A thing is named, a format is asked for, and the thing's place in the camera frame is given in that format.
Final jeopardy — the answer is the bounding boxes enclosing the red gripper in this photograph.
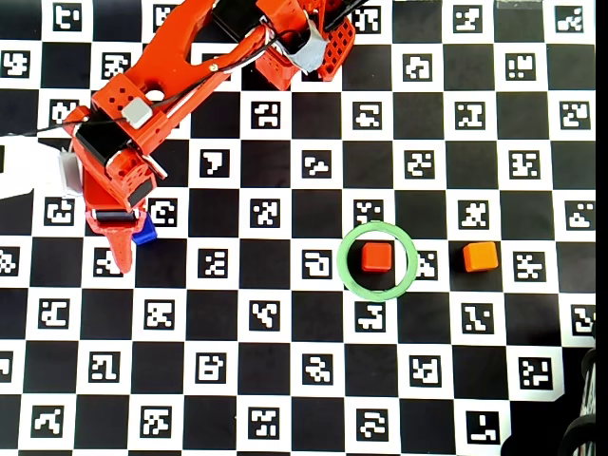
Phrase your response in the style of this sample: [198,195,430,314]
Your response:
[63,105,169,276]

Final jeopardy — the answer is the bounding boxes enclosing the blue cube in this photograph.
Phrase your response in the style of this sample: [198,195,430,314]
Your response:
[131,215,159,247]

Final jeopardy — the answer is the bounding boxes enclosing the red cube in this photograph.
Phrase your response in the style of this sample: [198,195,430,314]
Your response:
[360,241,395,274]

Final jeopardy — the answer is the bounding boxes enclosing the red robot base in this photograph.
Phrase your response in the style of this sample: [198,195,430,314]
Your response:
[254,0,358,92]

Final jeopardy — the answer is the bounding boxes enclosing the orange cube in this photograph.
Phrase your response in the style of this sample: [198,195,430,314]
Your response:
[462,240,501,274]

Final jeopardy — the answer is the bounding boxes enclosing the white square wrist module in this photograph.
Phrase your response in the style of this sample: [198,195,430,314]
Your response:
[122,97,154,129]

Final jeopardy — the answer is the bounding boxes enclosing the checkerboard marker mat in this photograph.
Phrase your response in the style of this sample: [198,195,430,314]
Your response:
[0,0,598,456]

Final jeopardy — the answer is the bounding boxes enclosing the grey tape wrap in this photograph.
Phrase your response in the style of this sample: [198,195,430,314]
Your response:
[283,21,330,73]

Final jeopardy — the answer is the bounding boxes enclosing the black flexible stand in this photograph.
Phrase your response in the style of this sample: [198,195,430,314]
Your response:
[560,322,608,456]

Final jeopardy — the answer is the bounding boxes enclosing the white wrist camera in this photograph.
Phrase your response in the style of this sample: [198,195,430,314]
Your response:
[0,132,87,201]

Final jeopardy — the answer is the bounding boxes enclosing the green ring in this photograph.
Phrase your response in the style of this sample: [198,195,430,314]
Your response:
[335,220,420,303]

